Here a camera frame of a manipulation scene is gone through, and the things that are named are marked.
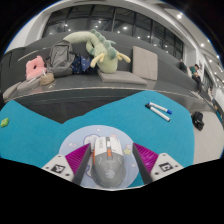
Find round light blue mouse pad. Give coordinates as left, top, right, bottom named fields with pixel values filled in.
left=58, top=124, right=143, bottom=189

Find green dragon plush toy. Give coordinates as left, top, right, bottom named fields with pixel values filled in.
left=63, top=28, right=132, bottom=74

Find upright grey seat cushion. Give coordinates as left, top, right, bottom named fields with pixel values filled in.
left=131, top=45, right=159, bottom=82

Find grey backpack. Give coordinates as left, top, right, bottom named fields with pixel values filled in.
left=44, top=39, right=77, bottom=78

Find black bag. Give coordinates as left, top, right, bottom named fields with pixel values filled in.
left=190, top=111, right=205, bottom=132

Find small beige round pouch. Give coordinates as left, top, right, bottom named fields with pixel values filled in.
left=39, top=72, right=55, bottom=86

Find white marker with black cap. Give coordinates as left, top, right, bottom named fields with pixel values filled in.
left=144, top=103, right=171, bottom=123

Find navy star-print bag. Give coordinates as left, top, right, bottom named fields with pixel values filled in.
left=71, top=54, right=94, bottom=75

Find recessed ceiling lights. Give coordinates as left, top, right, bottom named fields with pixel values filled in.
left=175, top=12, right=222, bottom=68

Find flat grey seat cushion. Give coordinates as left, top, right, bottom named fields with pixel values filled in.
left=97, top=69, right=148, bottom=86
left=16, top=78, right=43, bottom=93
left=2, top=81, right=23, bottom=100

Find grey stepped seating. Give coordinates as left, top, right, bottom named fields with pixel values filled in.
left=0, top=31, right=218, bottom=124

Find person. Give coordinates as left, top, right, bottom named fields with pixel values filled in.
left=179, top=59, right=188, bottom=74
left=189, top=63, right=205, bottom=94

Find dark glass window wall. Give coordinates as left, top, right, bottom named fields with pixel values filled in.
left=41, top=3, right=185, bottom=61

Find pink plush cushion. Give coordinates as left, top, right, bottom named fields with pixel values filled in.
left=25, top=55, right=48, bottom=81

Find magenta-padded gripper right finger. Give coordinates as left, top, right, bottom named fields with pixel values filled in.
left=132, top=142, right=184, bottom=185

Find green rectangular eraser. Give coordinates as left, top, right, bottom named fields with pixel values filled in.
left=0, top=117, right=10, bottom=129

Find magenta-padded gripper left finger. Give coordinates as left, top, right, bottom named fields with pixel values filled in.
left=41, top=143, right=93, bottom=186

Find grey white orange computer mouse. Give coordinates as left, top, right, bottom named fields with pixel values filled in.
left=90, top=136, right=127, bottom=189

